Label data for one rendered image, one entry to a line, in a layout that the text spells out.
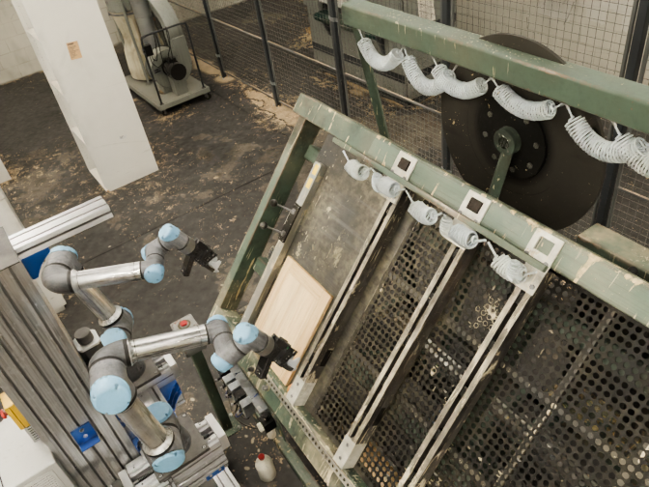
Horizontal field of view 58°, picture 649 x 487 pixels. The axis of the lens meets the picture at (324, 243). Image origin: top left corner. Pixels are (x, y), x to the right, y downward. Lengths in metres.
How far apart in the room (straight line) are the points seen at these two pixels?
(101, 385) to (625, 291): 1.56
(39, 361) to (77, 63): 4.06
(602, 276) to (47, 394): 1.85
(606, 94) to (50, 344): 1.94
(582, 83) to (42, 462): 2.27
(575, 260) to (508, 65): 0.74
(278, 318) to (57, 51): 3.75
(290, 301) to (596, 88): 1.58
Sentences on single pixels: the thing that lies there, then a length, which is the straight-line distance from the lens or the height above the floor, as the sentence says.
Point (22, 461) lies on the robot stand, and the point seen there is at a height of 1.23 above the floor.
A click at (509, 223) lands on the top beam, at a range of 1.98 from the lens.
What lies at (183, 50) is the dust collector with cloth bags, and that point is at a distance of 7.78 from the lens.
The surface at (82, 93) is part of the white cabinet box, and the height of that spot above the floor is 1.04.
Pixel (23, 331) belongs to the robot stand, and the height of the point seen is 1.79.
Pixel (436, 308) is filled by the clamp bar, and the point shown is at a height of 1.49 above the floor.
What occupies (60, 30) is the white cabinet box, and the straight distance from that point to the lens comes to 5.83.
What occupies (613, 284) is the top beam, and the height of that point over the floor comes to 1.83.
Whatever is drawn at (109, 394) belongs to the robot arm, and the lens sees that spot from 1.97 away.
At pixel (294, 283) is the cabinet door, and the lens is 2.76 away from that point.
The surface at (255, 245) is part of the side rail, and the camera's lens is 3.05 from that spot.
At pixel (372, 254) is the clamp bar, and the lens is 2.36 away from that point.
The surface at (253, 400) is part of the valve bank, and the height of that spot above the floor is 0.74.
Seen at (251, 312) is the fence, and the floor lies 1.01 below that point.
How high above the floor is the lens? 3.05
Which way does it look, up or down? 39 degrees down
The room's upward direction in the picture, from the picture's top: 10 degrees counter-clockwise
